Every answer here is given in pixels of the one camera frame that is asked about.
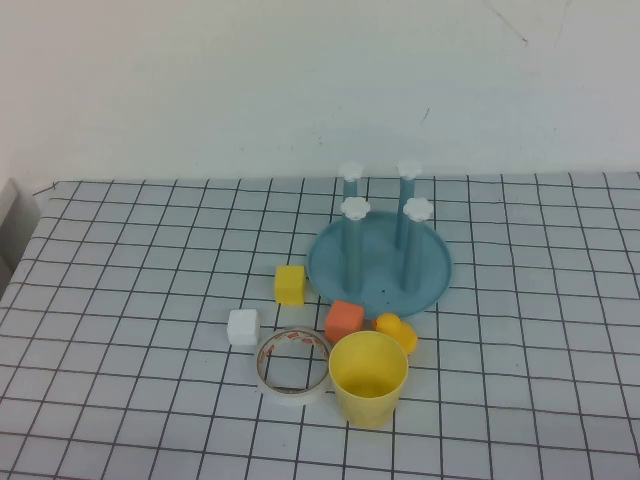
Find blue cup stand white caps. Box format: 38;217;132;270
306;159;455;321

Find yellow rubber duck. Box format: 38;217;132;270
371;312;419;356

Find white tape roll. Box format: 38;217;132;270
254;327;335;407

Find orange cube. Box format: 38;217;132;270
324;299;365;346

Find white cube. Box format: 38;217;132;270
227;308;261;347

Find white grey box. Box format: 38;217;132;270
0;177;42;296

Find yellow cube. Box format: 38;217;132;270
273;264;307;306

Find yellow plastic cup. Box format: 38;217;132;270
328;331;410;430

